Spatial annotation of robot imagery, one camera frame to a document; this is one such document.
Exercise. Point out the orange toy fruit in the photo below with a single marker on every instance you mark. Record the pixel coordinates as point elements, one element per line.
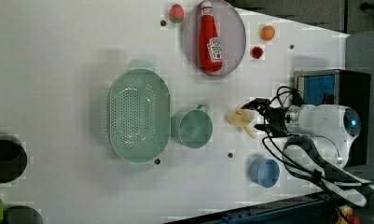
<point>267,33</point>

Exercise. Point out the black round container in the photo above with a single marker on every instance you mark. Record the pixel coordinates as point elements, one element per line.
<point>13,158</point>

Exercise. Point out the blue small cup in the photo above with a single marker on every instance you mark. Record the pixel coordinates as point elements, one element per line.
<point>264,172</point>

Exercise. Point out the peeled toy banana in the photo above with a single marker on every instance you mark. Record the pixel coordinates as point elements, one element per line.
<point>242,118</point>

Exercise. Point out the grey round plate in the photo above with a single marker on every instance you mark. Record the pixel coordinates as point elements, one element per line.
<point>230,29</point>

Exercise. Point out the red toy strawberry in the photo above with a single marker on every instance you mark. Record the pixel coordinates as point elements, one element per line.
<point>257,52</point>

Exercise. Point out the dark grey bowl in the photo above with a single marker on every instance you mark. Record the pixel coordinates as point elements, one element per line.
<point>22,215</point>

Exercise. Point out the pink toy strawberry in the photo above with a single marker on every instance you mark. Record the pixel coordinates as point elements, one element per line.
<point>176,13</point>

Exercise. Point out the green colander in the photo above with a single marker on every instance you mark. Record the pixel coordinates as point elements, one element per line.
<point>139,109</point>

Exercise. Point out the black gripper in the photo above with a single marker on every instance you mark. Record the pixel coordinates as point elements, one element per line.
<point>275,116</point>

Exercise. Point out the red ketchup bottle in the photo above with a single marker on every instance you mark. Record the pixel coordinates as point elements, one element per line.
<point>210,50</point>

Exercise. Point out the blue metal frame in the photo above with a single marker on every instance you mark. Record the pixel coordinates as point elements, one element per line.
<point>313,208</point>

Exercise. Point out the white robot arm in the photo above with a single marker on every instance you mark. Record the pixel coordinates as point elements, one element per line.
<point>337,126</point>

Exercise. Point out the green mug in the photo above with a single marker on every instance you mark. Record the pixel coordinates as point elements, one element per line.
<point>192,127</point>

